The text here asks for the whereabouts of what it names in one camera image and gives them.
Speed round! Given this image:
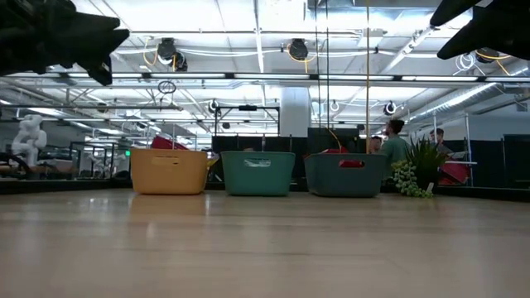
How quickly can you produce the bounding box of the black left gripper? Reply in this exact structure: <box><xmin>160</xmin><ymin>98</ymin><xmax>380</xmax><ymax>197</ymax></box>
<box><xmin>0</xmin><ymin>0</ymin><xmax>131</xmax><ymax>87</ymax></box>

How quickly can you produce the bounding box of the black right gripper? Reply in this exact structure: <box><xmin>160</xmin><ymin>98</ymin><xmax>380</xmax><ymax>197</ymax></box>
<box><xmin>429</xmin><ymin>0</ymin><xmax>530</xmax><ymax>62</ymax></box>

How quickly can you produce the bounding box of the yellow plastic bin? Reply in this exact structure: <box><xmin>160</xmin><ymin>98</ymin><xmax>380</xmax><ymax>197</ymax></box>
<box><xmin>130</xmin><ymin>147</ymin><xmax>210</xmax><ymax>195</ymax></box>

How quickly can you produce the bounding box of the light teal plastic bin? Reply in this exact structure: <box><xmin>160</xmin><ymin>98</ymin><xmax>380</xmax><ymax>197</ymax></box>
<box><xmin>219</xmin><ymin>150</ymin><xmax>296</xmax><ymax>197</ymax></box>

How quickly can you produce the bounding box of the dark teal plastic bin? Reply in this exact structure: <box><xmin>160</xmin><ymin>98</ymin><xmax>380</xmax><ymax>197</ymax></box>
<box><xmin>304</xmin><ymin>152</ymin><xmax>389</xmax><ymax>198</ymax></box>

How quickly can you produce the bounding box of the red tool cart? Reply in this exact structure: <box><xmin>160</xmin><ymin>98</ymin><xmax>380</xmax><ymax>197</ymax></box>
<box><xmin>151</xmin><ymin>135</ymin><xmax>190</xmax><ymax>151</ymax></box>

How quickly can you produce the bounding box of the black steering wheel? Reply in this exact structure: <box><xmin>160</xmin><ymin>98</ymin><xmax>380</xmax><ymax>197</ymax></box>
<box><xmin>0</xmin><ymin>151</ymin><xmax>33</xmax><ymax>179</ymax></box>

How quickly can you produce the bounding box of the potted artificial succulent plant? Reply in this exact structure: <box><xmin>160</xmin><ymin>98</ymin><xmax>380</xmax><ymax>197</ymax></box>
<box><xmin>392</xmin><ymin>136</ymin><xmax>459</xmax><ymax>199</ymax></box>

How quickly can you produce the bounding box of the red container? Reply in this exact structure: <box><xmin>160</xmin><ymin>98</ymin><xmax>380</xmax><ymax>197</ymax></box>
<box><xmin>438</xmin><ymin>161</ymin><xmax>471</xmax><ymax>186</ymax></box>

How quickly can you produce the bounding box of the black metal gantry frame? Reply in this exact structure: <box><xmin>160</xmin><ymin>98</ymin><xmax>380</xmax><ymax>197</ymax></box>
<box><xmin>213</xmin><ymin>104</ymin><xmax>282</xmax><ymax>137</ymax></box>

